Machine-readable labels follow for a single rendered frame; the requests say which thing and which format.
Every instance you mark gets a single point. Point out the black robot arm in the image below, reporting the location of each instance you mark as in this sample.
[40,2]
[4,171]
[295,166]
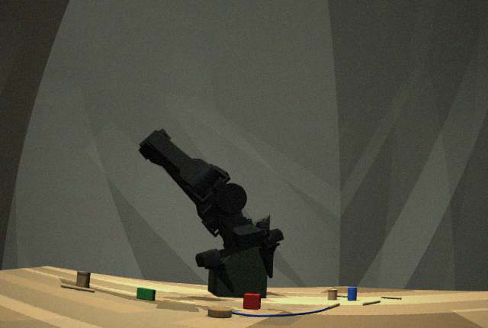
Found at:
[206,185]

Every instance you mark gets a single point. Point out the round wooden button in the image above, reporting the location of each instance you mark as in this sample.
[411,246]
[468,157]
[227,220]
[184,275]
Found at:
[219,312]

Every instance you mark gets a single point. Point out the blue cylinder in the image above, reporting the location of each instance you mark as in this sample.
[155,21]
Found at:
[352,294]

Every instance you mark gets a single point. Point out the small green block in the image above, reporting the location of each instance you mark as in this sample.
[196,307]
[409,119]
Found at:
[146,294]

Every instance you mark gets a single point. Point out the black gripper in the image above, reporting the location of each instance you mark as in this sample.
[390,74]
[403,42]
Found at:
[211,258]

